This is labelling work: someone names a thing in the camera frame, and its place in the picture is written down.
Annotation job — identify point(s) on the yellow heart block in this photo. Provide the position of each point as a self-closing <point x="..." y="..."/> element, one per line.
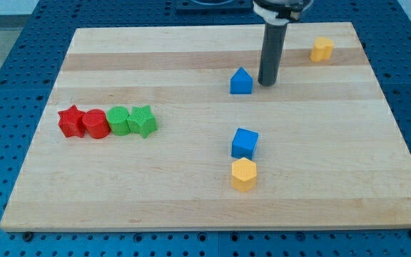
<point x="322" y="49"/>

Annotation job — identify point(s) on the red star block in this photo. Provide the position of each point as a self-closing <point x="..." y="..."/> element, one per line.
<point x="70" y="122"/>

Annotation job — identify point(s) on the red cylinder block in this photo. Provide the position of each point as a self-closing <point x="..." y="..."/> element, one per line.
<point x="96" y="124"/>

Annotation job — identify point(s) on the blue cube block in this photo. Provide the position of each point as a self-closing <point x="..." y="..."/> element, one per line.
<point x="244" y="144"/>

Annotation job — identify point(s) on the wooden board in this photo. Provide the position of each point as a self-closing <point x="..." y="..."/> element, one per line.
<point x="329" y="154"/>

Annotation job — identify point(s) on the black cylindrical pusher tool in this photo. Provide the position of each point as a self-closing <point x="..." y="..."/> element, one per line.
<point x="271" y="53"/>

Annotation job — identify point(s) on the green cylinder block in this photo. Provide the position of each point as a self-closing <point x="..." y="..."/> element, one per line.
<point x="117" y="120"/>

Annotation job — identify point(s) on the yellow hexagon block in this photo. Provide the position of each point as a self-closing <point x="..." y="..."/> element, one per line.
<point x="243" y="174"/>

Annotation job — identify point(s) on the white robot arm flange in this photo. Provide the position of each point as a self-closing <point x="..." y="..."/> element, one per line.
<point x="281" y="12"/>

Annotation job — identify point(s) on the blue triangle block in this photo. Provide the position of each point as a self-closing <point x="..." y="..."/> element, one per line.
<point x="241" y="82"/>

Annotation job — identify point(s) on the green star block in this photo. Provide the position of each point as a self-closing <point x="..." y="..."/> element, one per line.
<point x="142" y="121"/>

